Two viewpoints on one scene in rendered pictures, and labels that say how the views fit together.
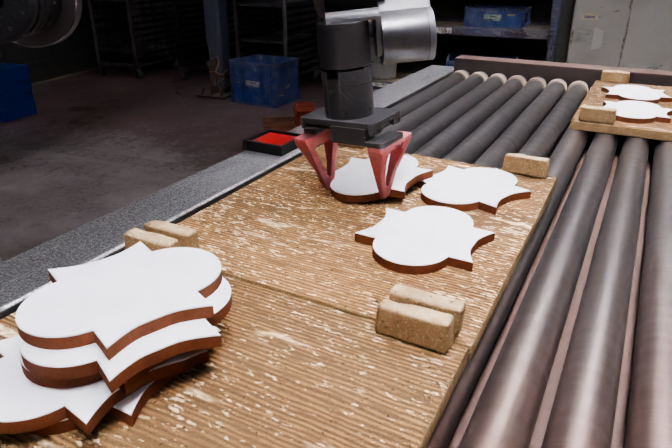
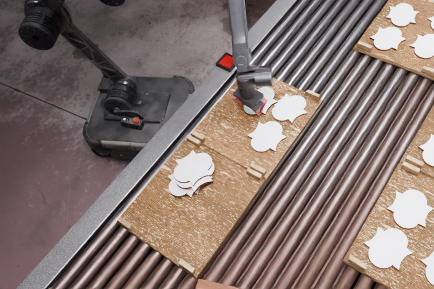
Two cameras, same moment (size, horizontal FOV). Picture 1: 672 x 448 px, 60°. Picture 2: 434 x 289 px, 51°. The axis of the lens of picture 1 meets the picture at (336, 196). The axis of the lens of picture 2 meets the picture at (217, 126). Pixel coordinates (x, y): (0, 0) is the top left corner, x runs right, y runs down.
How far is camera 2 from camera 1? 1.23 m
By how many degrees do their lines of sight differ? 34
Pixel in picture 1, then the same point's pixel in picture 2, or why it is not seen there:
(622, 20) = not seen: outside the picture
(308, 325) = (232, 170)
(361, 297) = (245, 160)
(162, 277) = (199, 164)
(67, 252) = (169, 132)
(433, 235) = (268, 137)
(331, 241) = (241, 136)
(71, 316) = (184, 176)
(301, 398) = (228, 191)
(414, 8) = (265, 73)
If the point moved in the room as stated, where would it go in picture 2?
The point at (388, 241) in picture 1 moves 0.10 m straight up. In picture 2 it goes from (255, 140) to (254, 124)
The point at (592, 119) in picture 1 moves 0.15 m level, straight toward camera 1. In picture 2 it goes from (362, 48) to (347, 73)
